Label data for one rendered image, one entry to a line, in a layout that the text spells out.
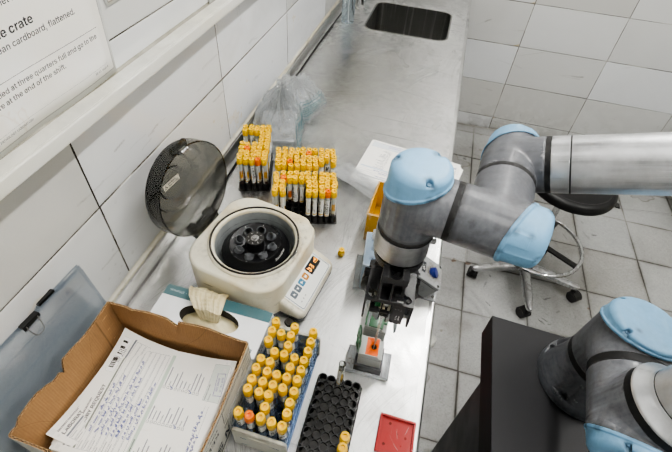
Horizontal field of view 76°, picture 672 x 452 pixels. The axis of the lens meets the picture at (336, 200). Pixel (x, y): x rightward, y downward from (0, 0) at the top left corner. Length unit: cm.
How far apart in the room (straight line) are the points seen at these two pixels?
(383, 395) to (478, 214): 53
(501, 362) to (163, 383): 64
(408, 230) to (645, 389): 38
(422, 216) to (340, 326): 54
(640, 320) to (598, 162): 32
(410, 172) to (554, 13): 259
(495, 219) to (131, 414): 69
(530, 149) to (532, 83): 260
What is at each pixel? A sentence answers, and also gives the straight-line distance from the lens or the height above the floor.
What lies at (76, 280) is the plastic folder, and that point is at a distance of 91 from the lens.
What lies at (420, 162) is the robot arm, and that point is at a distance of 50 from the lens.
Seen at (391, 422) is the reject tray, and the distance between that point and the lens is 92.
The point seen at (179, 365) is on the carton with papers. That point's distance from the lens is 91.
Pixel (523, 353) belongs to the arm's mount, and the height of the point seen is 95.
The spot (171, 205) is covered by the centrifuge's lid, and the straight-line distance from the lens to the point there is 104.
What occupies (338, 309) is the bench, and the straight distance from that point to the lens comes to 101.
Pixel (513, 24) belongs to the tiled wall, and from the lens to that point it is 302.
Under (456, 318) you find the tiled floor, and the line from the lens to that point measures 213.
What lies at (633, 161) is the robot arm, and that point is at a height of 145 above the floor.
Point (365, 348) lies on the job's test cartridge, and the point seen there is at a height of 95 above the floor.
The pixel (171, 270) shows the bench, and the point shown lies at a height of 87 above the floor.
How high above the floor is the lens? 174
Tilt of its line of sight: 44 degrees down
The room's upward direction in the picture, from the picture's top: 5 degrees clockwise
